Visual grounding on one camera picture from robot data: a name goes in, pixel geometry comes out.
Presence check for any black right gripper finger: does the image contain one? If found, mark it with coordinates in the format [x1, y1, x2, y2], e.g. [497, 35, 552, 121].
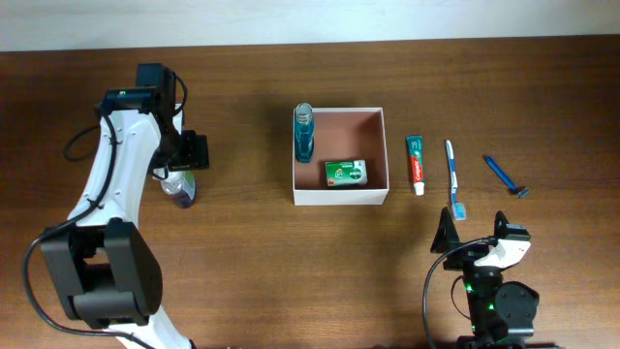
[494, 210, 508, 238]
[430, 206, 458, 254]

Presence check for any purple hand sanitizer bottle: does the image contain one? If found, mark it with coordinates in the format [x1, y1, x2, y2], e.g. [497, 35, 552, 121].
[160, 171, 197, 208]

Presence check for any green soap box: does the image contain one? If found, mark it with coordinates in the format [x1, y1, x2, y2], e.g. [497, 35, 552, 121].
[325, 160, 368, 187]

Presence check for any teal mouthwash bottle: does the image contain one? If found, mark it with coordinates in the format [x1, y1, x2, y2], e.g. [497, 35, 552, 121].
[294, 103, 315, 163]

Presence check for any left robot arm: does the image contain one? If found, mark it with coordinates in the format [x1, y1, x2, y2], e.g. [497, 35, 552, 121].
[31, 63, 209, 348]

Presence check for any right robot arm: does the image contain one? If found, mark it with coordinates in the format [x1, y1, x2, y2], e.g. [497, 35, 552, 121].
[422, 207, 540, 348]

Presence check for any blue white toothbrush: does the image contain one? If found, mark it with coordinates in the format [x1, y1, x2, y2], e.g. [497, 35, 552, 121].
[445, 140, 467, 221]

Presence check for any blue disposable razor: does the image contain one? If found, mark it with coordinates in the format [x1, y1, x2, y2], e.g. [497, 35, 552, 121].
[483, 155, 530, 199]

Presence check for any green red toothpaste tube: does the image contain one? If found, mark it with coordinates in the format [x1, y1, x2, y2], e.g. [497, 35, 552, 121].
[406, 135, 425, 196]

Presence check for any white open cardboard box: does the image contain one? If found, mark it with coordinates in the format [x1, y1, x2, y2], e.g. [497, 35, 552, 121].
[293, 108, 389, 206]

